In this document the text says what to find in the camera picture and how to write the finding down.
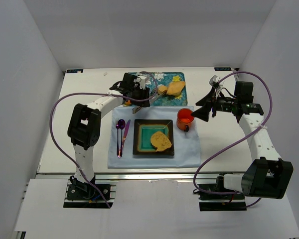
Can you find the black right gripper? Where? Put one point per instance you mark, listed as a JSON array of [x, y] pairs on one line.
[[213, 105]]

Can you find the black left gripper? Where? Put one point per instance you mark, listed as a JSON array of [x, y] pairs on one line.
[[143, 97]]

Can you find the small round bread roll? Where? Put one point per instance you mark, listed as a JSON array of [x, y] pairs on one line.
[[162, 89]]

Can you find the brown bread slice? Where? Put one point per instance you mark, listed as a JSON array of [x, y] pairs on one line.
[[160, 141]]

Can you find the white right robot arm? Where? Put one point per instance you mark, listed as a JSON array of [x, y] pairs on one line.
[[268, 176]]

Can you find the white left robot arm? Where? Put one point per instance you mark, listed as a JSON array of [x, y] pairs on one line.
[[85, 125]]

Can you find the orange black mug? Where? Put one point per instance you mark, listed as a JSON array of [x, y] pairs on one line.
[[184, 119]]

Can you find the teal floral tray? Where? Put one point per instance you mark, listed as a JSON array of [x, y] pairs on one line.
[[164, 79]]

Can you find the purple fork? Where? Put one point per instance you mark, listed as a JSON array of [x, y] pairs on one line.
[[117, 128]]

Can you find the blue corner label right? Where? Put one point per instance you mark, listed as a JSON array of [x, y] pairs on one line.
[[222, 69]]

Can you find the blue corner label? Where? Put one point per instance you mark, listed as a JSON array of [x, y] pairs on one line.
[[222, 69], [74, 71]]

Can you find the iridescent purple knife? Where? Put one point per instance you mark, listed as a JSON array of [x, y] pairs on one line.
[[124, 136]]

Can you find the square green black plate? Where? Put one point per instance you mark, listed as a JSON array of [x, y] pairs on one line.
[[144, 129]]

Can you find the light blue cloth napkin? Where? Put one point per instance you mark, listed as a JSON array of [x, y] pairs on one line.
[[187, 148]]

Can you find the blue corner label left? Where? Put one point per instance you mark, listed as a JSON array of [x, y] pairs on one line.
[[74, 71]]

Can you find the white foam board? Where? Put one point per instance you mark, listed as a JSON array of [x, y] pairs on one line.
[[149, 209]]

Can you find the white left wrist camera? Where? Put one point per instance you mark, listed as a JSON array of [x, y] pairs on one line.
[[142, 80]]

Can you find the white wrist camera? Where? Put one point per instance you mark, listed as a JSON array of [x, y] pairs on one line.
[[142, 80], [214, 81]]

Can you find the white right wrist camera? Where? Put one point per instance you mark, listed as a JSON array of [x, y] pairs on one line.
[[214, 81]]

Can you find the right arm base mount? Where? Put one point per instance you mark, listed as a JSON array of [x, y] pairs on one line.
[[219, 203]]

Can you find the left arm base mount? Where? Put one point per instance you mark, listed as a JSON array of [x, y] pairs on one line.
[[76, 198]]

